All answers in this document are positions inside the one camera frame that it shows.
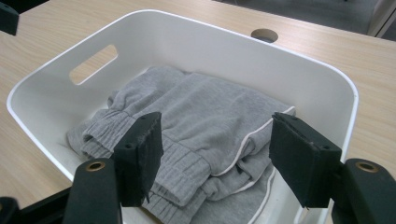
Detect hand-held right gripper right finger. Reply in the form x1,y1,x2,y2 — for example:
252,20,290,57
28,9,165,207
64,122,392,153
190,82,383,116
269,111,343,209

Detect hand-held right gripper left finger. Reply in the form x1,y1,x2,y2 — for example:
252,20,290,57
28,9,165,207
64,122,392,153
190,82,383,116
112,111,164,208

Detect grey shorts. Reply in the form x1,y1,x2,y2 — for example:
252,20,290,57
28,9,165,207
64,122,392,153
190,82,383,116
65,64,297,224

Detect white plastic basket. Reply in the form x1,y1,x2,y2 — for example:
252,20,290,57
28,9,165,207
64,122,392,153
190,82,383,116
6,8,360,224

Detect beige background desk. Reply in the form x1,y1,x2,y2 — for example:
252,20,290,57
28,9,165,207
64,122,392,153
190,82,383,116
367,0,396,38

